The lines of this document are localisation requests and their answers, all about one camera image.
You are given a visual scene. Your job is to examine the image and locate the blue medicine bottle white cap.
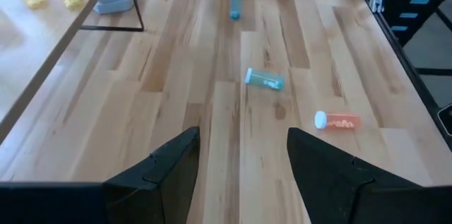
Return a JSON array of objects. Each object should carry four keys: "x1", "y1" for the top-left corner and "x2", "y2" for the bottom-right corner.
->
[{"x1": 229, "y1": 0, "x2": 244, "y2": 21}]

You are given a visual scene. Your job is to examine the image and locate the black box blue labels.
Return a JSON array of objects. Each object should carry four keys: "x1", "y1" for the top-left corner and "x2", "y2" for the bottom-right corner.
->
[{"x1": 383, "y1": 0, "x2": 452, "y2": 47}]

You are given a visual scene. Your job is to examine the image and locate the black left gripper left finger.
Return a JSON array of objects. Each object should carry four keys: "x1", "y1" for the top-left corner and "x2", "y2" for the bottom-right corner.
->
[{"x1": 102, "y1": 126, "x2": 201, "y2": 224}]

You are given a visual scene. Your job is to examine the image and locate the teal medicine bottle white cap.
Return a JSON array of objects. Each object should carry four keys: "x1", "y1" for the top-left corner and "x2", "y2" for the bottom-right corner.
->
[{"x1": 244, "y1": 67, "x2": 286, "y2": 92}]

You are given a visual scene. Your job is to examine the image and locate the wooden shelf black metal frame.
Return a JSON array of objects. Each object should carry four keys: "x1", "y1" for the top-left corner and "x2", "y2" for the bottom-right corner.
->
[{"x1": 0, "y1": 0, "x2": 145, "y2": 146}]

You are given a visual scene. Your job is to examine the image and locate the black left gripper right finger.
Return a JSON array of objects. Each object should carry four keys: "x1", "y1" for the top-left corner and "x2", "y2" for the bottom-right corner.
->
[{"x1": 287, "y1": 126, "x2": 422, "y2": 224}]

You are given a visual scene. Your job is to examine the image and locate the red medicine bottle white cap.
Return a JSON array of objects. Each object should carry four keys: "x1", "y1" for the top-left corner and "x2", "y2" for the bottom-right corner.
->
[{"x1": 314, "y1": 110, "x2": 362, "y2": 131}]

